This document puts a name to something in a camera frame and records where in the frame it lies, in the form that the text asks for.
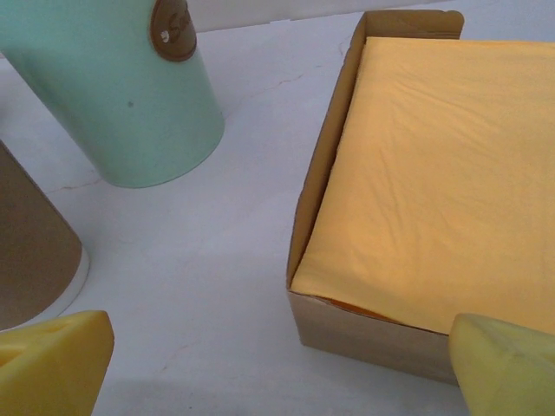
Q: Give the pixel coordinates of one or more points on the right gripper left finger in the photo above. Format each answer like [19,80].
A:
[52,368]

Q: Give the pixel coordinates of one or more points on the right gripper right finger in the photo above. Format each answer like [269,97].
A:
[511,377]

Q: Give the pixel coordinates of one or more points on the paper cup stack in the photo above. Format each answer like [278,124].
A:
[30,242]

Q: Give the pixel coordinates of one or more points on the cardboard napkin box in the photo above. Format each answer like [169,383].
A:
[368,338]

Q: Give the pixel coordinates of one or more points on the yellow paper napkins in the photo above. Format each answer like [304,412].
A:
[442,173]

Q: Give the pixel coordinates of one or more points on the mint green holder cup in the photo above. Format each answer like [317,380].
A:
[108,95]

